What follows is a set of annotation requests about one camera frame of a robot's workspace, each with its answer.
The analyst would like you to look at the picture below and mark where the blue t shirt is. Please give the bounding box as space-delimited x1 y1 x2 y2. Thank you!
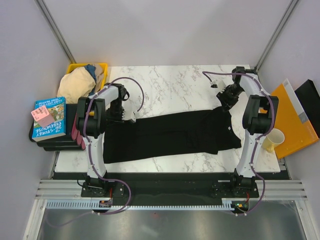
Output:
84 64 97 96

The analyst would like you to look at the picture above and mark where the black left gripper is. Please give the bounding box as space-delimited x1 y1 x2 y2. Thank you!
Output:
105 99 125 128

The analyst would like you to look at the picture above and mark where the pink cube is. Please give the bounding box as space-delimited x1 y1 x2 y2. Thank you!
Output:
31 105 55 128

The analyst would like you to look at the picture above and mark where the orange folder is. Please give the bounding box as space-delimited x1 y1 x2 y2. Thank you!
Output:
271 79 319 159

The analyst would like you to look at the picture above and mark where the black t shirt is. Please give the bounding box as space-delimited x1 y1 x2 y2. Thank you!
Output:
103 106 242 164

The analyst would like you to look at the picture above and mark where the yellow mug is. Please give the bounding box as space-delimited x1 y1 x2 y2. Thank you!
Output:
262 128 285 153

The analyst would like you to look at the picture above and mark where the yellow plastic bin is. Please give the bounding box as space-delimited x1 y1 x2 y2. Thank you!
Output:
66 62 109 105

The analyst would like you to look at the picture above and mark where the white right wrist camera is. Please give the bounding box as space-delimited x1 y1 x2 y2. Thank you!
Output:
210 80 227 92

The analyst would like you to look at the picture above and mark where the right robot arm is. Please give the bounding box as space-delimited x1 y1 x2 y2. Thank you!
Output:
217 66 279 197

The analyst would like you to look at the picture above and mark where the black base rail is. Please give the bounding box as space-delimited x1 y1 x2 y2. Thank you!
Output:
53 171 289 206

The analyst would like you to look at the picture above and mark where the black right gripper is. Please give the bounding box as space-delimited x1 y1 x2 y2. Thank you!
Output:
216 84 244 113

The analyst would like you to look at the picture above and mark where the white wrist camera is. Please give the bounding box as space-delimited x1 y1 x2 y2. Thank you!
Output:
210 80 227 92
123 111 137 123

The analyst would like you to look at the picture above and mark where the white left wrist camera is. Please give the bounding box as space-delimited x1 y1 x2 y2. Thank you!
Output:
123 111 137 123

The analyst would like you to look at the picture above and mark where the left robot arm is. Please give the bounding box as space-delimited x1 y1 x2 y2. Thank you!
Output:
75 83 130 197

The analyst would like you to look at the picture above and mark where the blue paperback book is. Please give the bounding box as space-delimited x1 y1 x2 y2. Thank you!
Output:
31 97 66 142

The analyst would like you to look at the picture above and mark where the white slotted cable duct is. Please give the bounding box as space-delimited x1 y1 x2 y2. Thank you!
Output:
46 198 250 211

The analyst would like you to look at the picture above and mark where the black box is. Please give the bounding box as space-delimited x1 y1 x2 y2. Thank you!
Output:
294 79 320 138

